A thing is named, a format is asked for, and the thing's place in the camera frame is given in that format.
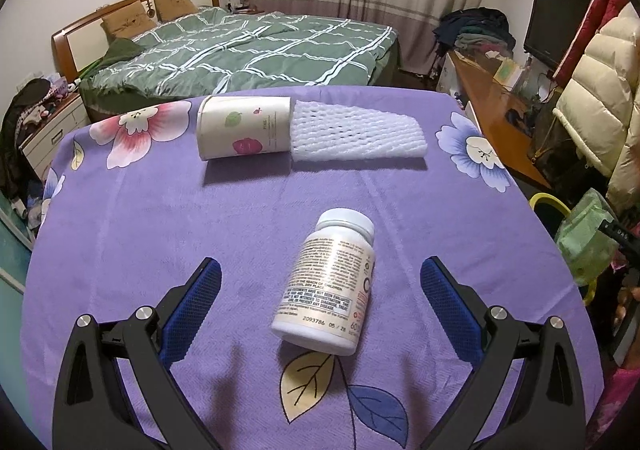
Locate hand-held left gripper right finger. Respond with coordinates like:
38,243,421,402
420,257,587,450

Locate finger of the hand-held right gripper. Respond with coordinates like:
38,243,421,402
597,220,640,261

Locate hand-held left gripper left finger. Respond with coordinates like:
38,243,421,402
52,257,222,450

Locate light green plastic bag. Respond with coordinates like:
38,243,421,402
555,187,621,286

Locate white pill bottle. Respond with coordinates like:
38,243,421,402
270,209,376,357

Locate purple floral tablecloth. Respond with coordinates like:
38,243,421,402
20,86,603,450

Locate cream down jacket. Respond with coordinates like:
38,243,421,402
552,15,640,211

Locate long wooden desk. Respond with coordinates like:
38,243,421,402
442,50,553,191

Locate pink cloth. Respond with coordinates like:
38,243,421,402
597,365,640,450

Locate floral paper cup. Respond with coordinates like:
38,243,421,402
196,96,292,162

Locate wardrobe with painted door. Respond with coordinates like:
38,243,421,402
0,195,36,291

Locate white foam net sleeve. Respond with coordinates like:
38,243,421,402
289,99,430,163

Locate pale green box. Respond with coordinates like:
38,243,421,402
492,57,521,86

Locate black television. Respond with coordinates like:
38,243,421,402
524,0,596,73

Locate white nightstand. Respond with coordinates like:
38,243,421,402
20,92,91,181

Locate red garment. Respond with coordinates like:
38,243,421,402
552,0,631,86

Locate pile of clothes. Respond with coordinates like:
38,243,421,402
432,7,516,56

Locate dark clothes heap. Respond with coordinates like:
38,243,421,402
0,77,53,201

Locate bed with green quilt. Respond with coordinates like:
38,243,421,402
79,10,401,113

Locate dark green cloth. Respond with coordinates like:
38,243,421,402
80,37,146,81

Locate tan pillow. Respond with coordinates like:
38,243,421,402
151,0,201,21
100,0,160,38

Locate wooden bed headboard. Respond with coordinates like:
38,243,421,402
51,0,223,76

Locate small bedside table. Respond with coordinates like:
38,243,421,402
227,2,266,17

